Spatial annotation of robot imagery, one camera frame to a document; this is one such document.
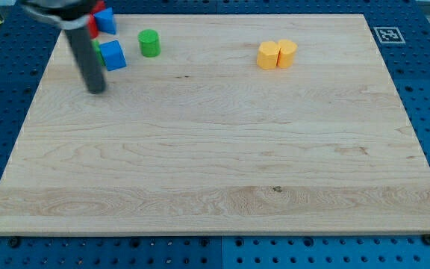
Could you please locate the yellow half-round block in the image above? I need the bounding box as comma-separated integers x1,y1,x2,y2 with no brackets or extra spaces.
278,39,298,68

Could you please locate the light wooden board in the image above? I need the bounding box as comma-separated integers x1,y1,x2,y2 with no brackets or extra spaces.
0,14,430,237

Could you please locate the green cylinder block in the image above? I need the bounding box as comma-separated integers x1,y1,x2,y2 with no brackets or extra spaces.
137,29,161,58

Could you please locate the blue triangular prism block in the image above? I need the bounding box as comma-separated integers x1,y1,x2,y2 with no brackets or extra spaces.
94,7,116,34

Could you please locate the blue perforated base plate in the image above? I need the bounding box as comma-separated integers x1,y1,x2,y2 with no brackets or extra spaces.
0,1,430,268

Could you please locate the blue cube block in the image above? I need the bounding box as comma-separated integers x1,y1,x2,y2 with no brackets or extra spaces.
99,40,126,71

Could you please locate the white fiducial marker tag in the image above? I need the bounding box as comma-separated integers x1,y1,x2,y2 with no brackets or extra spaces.
373,26,405,44

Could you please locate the green star block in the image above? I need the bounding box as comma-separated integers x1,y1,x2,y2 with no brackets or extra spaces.
91,39,105,67

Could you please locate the red block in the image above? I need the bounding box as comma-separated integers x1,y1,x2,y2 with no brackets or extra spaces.
87,0,105,39

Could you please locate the yellow pentagon block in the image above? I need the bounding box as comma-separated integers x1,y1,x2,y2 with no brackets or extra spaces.
257,41,280,69

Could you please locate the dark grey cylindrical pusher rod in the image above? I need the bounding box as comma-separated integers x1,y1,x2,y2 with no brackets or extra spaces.
64,25,106,94

